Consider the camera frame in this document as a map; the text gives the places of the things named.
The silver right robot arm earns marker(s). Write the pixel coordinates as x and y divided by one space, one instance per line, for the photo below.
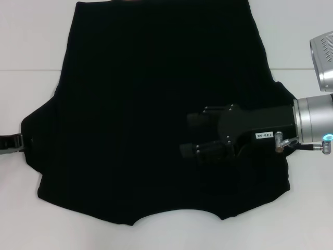
312 117

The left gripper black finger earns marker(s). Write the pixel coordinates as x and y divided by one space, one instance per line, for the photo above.
11 142

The black t-shirt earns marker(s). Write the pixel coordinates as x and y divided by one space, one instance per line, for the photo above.
130 104

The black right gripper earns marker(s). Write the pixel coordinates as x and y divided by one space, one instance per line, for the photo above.
260 121

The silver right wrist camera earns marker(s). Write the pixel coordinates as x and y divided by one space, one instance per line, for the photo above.
323 65

